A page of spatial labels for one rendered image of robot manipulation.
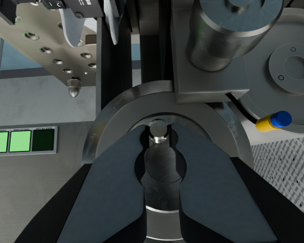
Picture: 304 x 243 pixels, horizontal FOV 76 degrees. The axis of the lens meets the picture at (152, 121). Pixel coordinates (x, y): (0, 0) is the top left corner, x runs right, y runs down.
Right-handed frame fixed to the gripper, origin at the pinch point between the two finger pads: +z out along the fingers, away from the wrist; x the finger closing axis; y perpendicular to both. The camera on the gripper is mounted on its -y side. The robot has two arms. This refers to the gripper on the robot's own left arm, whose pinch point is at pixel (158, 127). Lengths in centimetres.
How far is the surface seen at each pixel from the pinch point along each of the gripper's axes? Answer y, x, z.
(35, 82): 59, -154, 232
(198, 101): -0.3, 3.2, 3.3
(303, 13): -5.7, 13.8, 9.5
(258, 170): 19.9, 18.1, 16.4
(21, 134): 18, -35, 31
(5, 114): 91, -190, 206
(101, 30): -5.4, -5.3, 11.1
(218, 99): -0.5, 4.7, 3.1
